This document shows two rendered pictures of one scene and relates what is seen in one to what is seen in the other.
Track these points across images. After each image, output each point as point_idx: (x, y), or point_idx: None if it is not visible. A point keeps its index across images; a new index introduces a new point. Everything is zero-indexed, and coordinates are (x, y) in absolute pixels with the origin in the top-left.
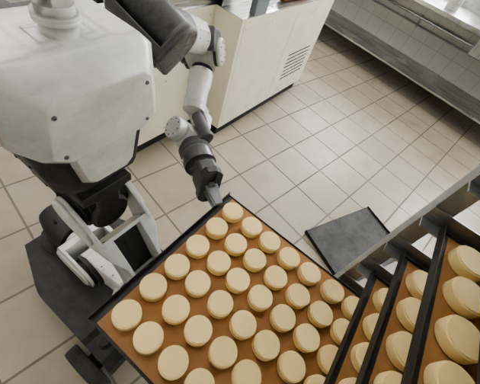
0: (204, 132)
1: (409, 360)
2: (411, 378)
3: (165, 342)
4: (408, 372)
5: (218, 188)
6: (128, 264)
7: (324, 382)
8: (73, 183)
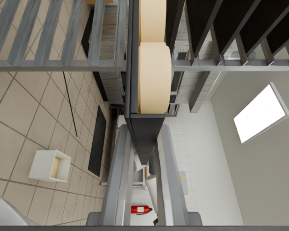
0: None
1: (249, 12)
2: (247, 19)
3: None
4: (247, 17)
5: (181, 186)
6: (28, 224)
7: (175, 15)
8: None
